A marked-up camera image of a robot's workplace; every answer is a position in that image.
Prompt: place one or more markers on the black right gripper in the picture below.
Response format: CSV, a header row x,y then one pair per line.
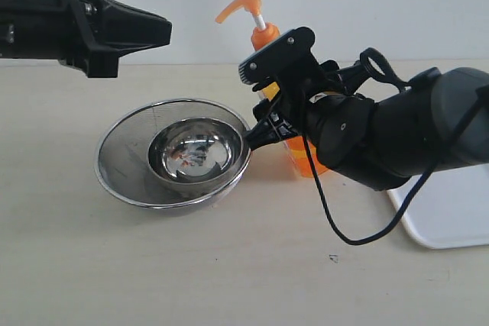
x,y
286,98

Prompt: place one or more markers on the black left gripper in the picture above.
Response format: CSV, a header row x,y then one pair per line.
x,y
92,28

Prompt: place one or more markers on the orange pump soap bottle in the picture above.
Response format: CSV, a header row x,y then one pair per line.
x,y
264,33

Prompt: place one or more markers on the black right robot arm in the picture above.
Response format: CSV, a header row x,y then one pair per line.
x,y
367,124

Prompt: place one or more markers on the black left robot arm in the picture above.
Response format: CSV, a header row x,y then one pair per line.
x,y
28,32

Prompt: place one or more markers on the small steel inner bowl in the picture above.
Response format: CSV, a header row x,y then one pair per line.
x,y
196,154

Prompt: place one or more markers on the steel mesh strainer basket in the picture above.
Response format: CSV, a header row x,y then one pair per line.
x,y
121,156

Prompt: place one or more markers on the white rectangular plastic tray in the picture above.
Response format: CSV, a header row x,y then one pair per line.
x,y
450,210

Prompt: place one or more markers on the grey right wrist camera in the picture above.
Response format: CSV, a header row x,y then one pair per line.
x,y
289,48

